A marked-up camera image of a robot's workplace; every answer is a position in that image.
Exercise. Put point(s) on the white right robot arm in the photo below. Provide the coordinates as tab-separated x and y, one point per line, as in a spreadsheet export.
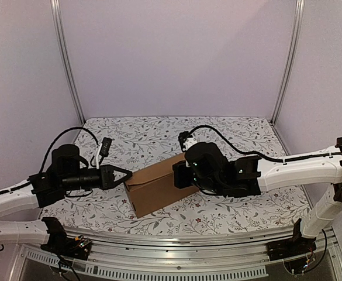
323	166

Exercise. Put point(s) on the left aluminium corner post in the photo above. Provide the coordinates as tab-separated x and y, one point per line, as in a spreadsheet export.
62	45

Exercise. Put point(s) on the aluminium front rail frame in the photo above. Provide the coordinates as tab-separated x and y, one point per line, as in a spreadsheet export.
241	256

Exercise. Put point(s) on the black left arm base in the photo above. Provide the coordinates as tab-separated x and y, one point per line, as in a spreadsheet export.
60	244

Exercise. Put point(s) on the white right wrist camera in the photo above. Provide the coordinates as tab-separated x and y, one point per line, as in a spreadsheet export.
186	140

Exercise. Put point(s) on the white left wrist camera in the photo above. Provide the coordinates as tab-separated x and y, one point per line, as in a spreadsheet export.
102	151

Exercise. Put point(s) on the aluminium corner post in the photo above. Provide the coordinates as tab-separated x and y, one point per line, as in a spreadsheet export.
290	59
62	45

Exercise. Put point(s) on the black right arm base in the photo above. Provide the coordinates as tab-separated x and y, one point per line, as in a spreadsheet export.
290	247

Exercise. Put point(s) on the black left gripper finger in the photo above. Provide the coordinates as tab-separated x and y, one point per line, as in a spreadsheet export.
116	170
120	181

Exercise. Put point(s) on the floral patterned table mat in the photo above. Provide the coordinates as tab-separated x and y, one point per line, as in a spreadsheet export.
142	141

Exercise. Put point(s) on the brown cardboard paper box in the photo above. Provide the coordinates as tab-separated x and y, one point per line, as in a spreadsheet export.
152	188

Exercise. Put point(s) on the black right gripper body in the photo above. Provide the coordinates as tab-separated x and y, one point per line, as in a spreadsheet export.
178	174

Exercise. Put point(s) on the right aluminium corner post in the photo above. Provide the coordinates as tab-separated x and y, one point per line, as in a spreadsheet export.
290	59

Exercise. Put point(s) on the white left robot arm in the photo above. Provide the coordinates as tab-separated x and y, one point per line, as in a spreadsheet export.
18	198

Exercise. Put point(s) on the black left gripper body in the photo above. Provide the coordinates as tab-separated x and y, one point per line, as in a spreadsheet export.
76	182

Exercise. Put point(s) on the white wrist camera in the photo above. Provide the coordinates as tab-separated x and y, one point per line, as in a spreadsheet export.
186	140
102	151

